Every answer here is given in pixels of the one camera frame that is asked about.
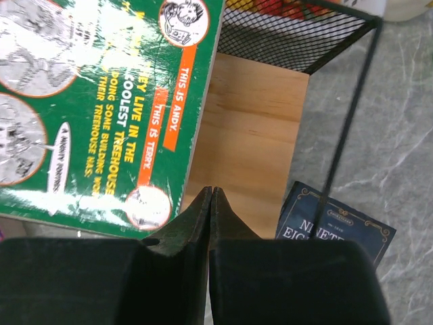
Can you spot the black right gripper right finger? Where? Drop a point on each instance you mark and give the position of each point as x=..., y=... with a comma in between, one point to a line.
x=261, y=281

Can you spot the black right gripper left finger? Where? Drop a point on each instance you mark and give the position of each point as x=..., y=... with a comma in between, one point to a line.
x=160, y=279

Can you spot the green back-cover Treehouse book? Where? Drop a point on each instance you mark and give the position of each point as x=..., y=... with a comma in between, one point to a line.
x=101, y=103

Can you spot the blue 1984 book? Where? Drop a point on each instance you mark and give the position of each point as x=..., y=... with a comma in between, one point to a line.
x=339, y=222

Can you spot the white plastic fruit basket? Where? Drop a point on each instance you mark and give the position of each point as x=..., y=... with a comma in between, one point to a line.
x=373, y=7

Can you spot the white jar brown lid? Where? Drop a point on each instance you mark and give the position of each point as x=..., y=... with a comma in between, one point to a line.
x=404, y=10

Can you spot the black wire wooden shelf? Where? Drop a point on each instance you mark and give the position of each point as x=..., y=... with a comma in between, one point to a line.
x=266, y=54

